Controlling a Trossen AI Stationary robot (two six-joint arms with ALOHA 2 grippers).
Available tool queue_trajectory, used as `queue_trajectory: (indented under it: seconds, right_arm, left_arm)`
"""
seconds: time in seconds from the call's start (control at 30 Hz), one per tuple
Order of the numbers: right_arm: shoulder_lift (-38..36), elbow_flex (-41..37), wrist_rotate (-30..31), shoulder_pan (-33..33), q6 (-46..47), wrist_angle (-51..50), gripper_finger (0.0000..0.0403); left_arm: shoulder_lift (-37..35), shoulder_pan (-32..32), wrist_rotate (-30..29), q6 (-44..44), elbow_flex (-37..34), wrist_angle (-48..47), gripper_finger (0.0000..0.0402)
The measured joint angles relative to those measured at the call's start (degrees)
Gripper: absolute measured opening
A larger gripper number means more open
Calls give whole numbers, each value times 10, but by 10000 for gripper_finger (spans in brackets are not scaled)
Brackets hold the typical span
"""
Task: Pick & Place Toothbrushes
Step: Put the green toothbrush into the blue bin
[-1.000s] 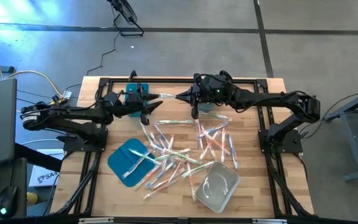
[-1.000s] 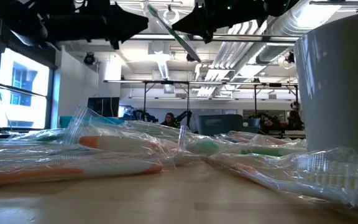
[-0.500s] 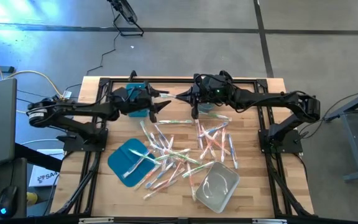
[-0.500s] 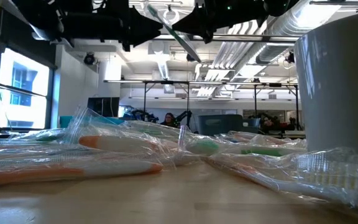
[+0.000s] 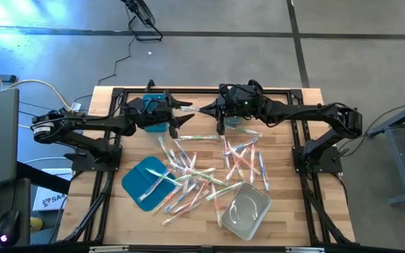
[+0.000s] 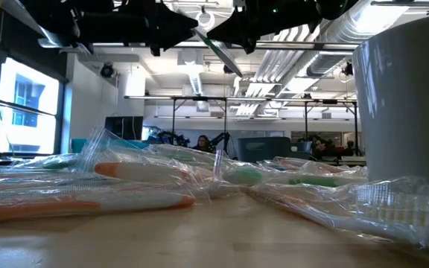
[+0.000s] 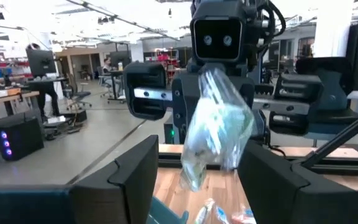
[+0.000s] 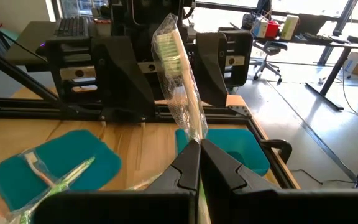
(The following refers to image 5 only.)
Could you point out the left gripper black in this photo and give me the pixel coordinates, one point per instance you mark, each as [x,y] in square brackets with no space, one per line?
[153,112]

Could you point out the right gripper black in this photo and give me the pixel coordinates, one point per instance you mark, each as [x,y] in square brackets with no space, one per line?
[241,102]

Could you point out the green toothbrush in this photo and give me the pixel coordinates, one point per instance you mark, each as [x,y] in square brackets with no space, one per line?
[188,109]
[211,178]
[199,137]
[251,132]
[166,149]
[223,191]
[195,174]
[160,175]

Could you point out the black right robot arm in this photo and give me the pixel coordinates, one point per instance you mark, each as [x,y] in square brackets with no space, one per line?
[304,110]

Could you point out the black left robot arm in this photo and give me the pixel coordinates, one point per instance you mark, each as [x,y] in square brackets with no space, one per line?
[83,123]

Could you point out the dark grey plastic bin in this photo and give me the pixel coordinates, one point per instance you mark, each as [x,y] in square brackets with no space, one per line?
[233,123]

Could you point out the teal plastic bin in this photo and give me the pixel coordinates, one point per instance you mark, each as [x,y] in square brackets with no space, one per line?
[157,128]

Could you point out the black table clamp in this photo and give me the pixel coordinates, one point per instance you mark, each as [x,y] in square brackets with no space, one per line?
[253,83]
[149,84]

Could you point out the teal plastic lid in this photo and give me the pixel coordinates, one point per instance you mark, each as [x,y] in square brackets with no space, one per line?
[135,182]

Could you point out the black diagonal beam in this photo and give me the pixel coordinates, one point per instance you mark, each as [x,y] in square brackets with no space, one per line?
[44,179]

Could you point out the white cardboard box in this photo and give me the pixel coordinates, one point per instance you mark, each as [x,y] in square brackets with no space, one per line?
[48,202]

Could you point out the dark grey desk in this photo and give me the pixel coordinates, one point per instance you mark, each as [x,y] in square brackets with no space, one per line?
[19,196]

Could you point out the small yellow object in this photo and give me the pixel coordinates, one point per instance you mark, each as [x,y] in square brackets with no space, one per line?
[36,225]

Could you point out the black computer mouse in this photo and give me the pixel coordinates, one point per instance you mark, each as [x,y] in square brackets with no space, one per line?
[8,228]

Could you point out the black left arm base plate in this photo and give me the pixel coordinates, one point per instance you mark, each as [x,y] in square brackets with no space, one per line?
[93,168]

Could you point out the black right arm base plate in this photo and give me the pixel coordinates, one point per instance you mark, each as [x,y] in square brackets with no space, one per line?
[330,165]

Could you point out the silver aluminium bracket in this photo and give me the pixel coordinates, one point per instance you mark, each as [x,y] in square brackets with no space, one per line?
[107,249]
[304,250]

